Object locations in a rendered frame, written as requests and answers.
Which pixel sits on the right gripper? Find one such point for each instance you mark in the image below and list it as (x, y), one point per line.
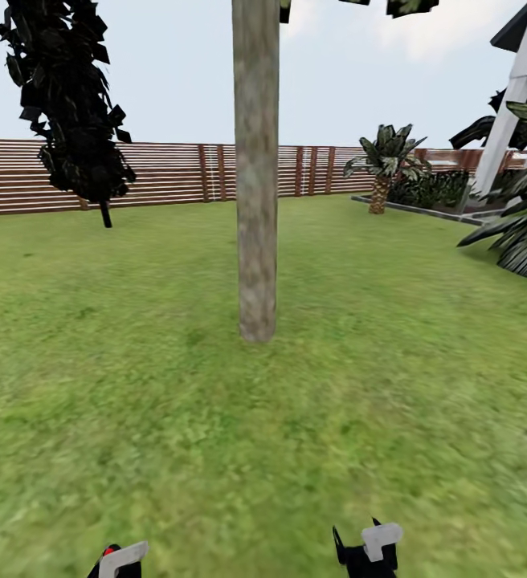
(359, 565)

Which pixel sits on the tree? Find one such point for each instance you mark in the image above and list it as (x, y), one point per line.
(256, 72)
(59, 80)

